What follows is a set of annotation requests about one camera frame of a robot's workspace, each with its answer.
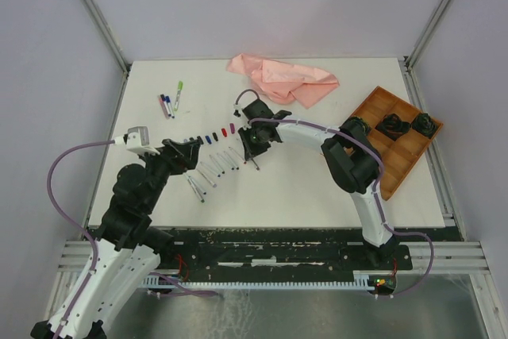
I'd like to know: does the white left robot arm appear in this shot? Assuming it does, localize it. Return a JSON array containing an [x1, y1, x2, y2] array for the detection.
[[30, 129, 200, 338]]

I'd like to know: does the black mounting base plate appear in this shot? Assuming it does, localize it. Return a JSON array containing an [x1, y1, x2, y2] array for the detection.
[[157, 229, 413, 283]]

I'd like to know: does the green black coiled bundle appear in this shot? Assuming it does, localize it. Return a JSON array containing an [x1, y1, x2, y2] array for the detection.
[[347, 116, 371, 136]]

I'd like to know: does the green-tipped white pen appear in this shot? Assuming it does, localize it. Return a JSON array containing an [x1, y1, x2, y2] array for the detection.
[[186, 175, 205, 203]]

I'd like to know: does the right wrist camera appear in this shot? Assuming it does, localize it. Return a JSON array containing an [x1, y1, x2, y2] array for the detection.
[[233, 103, 244, 117]]

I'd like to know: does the black coiled cable bundle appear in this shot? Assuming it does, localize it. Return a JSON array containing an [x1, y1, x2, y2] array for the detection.
[[375, 113, 410, 142], [410, 113, 442, 138]]

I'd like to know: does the aluminium frame post left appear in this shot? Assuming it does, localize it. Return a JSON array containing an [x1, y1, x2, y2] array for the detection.
[[80, 0, 131, 73]]

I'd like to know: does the wooden compartment tray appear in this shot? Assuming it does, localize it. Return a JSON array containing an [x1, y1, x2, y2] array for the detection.
[[352, 87, 443, 200]]

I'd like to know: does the white cable duct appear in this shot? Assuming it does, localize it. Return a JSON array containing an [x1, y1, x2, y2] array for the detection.
[[138, 271, 378, 290]]

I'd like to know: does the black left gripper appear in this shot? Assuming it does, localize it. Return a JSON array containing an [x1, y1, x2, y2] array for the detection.
[[138, 137, 201, 210]]

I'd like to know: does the aluminium frame post right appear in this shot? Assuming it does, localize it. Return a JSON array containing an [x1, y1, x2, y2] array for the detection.
[[405, 0, 454, 71]]

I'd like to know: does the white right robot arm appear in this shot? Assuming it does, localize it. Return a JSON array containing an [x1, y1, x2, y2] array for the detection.
[[233, 99, 398, 268]]

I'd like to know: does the light green capped pen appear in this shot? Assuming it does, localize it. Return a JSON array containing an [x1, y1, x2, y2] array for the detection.
[[174, 81, 183, 111]]

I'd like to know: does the aluminium frame post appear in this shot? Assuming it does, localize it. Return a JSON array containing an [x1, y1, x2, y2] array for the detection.
[[405, 0, 454, 71], [80, 0, 131, 73]]

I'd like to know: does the pink cloth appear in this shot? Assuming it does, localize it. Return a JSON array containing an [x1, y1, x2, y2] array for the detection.
[[226, 53, 340, 109]]

